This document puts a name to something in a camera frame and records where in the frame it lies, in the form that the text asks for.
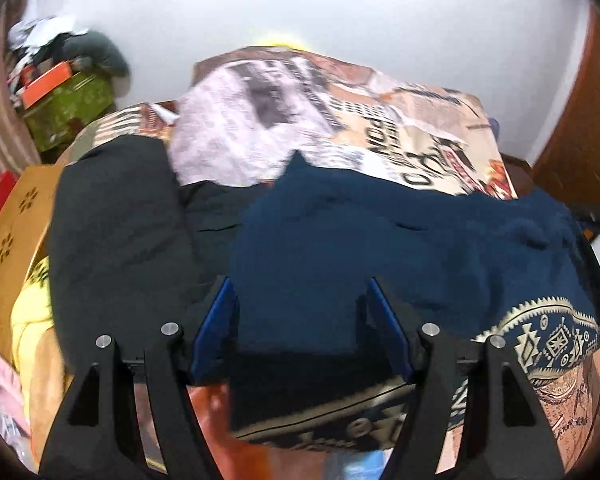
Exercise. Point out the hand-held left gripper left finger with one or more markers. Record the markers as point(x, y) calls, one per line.
point(215, 325)

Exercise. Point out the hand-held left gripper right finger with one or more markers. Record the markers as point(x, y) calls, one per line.
point(391, 330)

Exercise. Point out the navy garment with patterned hem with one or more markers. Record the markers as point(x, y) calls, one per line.
point(380, 230)

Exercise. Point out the white clothes pile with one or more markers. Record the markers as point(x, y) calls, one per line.
point(40, 32)

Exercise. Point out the wooden door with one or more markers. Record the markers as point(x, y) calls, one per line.
point(580, 125)

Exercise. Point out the black garment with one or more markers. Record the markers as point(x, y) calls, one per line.
point(115, 230)

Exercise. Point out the yellow cloth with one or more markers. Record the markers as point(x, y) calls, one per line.
point(30, 320)

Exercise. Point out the tan box with flower cutouts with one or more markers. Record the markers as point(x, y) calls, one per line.
point(10, 280)

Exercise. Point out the printed blanket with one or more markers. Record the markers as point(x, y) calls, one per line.
point(380, 110)

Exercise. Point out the pink cloth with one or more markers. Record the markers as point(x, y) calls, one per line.
point(2, 385)

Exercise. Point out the green box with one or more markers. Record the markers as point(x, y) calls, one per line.
point(75, 110)

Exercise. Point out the yellow pillow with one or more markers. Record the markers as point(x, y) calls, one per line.
point(280, 44)

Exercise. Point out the striped curtain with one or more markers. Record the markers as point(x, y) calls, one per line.
point(0, 125)

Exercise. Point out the dark grey cloth pile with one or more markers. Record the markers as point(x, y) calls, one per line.
point(102, 52)

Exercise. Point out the orange box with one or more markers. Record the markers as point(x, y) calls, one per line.
point(42, 85)

